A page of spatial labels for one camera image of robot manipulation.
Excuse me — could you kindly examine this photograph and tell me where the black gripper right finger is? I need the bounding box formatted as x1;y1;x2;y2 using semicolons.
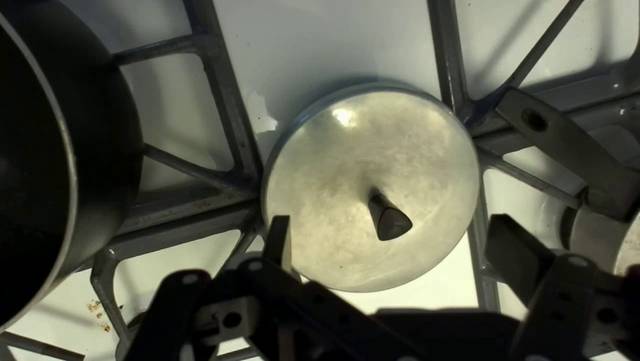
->
484;213;640;361

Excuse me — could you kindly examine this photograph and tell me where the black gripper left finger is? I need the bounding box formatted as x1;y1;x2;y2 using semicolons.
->
119;215;428;361

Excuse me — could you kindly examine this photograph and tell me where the silver pot lid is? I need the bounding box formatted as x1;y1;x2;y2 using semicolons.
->
261;81;484;294

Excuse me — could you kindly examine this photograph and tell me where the black stove grate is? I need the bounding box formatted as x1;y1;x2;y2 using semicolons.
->
426;0;640;317
0;0;267;361

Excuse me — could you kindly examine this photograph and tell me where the white gas stove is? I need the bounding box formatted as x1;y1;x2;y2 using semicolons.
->
0;0;640;361

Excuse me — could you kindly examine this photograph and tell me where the black pot with handle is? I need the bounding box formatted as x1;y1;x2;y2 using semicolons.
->
0;0;146;331

